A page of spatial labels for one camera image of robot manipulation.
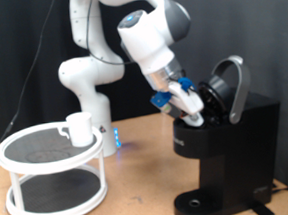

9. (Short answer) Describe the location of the black tape strip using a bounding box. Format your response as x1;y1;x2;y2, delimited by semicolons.
249;198;276;215

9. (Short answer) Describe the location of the blue cable clip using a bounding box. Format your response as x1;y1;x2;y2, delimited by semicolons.
177;75;197;94

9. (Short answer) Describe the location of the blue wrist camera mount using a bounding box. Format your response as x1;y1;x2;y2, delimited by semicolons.
149;90;184;121

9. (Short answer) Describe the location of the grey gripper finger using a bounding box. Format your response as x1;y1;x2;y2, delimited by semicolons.
189;113;202;125

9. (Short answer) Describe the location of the white mug with handle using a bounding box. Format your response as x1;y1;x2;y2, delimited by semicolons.
56;111;96;150

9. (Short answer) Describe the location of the white two-tier turntable rack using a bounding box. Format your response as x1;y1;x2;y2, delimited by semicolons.
0;118;111;215

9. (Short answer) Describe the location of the black power cord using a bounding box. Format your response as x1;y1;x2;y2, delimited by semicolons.
270;179;288;195

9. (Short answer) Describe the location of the black Keurig coffee machine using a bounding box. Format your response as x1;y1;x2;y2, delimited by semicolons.
161;51;288;215

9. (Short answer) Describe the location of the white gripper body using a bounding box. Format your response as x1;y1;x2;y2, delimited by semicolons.
166;78;206;119

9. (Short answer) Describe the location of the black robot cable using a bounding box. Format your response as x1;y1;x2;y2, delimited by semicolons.
0;0;145;158

